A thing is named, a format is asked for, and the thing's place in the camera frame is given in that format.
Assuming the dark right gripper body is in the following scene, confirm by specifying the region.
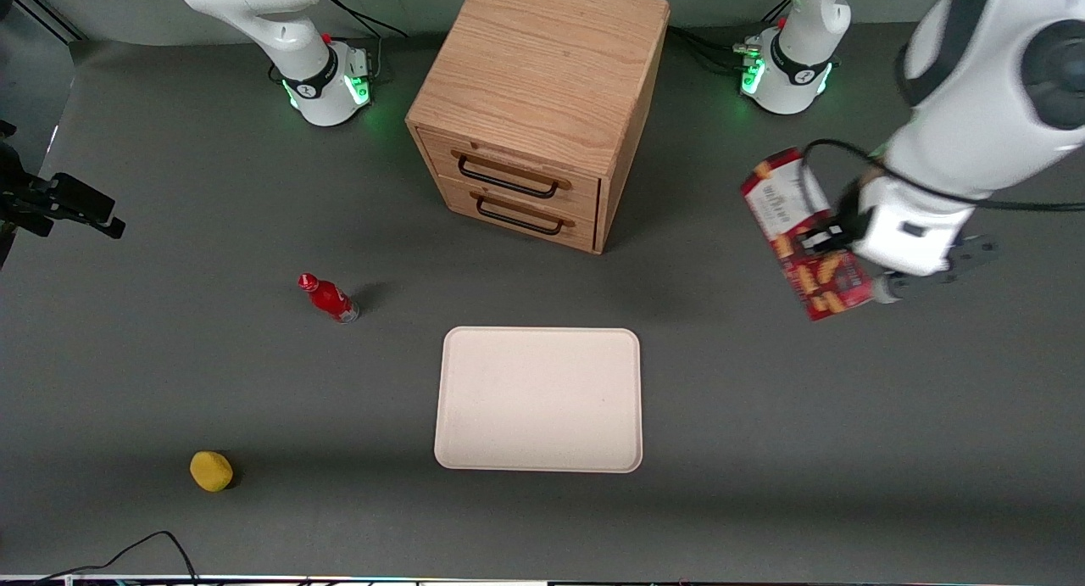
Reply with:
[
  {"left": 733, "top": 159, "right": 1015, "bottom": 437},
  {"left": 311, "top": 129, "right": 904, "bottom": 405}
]
[{"left": 0, "top": 120, "right": 52, "bottom": 269}]

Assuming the red cookie box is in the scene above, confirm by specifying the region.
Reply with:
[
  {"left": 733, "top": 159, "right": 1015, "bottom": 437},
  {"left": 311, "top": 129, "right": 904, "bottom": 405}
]
[{"left": 740, "top": 148, "right": 876, "bottom": 321}]

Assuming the beige rectangular tray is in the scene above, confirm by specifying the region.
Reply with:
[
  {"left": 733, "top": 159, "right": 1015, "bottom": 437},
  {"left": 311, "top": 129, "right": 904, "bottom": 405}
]
[{"left": 433, "top": 326, "right": 643, "bottom": 474}]

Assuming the wooden drawer front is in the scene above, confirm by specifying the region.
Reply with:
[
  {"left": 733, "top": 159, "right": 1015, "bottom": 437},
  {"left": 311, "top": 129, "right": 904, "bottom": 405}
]
[
  {"left": 418, "top": 128, "right": 603, "bottom": 224},
  {"left": 437, "top": 177, "right": 599, "bottom": 254}
]

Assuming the small red soda bottle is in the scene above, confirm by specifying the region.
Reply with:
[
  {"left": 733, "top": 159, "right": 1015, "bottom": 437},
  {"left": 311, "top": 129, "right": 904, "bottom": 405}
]
[{"left": 297, "top": 272, "right": 360, "bottom": 325}]

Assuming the yellow lemon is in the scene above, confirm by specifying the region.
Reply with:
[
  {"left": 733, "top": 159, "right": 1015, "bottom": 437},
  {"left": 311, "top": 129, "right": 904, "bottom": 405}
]
[{"left": 189, "top": 450, "right": 235, "bottom": 493}]

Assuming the wooden drawer cabinet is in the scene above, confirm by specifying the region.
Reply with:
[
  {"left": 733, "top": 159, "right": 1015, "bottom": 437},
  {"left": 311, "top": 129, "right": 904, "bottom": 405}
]
[{"left": 405, "top": 0, "right": 671, "bottom": 255}]

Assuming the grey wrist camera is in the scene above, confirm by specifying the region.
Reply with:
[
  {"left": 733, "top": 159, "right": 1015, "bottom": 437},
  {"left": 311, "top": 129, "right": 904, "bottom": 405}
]
[{"left": 871, "top": 237, "right": 999, "bottom": 304}]

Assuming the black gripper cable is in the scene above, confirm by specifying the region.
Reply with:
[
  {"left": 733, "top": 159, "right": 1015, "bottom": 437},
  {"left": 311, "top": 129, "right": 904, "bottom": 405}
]
[{"left": 799, "top": 139, "right": 1085, "bottom": 212}]

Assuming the black arm base cable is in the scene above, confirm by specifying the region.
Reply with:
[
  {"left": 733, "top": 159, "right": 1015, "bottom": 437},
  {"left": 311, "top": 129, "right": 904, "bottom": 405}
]
[
  {"left": 325, "top": 0, "right": 408, "bottom": 40},
  {"left": 676, "top": 33, "right": 745, "bottom": 74},
  {"left": 668, "top": 25, "right": 747, "bottom": 54}
]

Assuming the black metal drawer handle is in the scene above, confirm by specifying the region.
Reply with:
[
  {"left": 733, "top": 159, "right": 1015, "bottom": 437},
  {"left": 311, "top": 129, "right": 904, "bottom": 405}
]
[
  {"left": 476, "top": 194, "right": 565, "bottom": 236},
  {"left": 458, "top": 155, "right": 560, "bottom": 200}
]

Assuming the thin black table cable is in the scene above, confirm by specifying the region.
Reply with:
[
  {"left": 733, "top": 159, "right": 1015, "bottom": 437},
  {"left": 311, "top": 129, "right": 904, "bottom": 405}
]
[{"left": 34, "top": 531, "right": 200, "bottom": 586}]

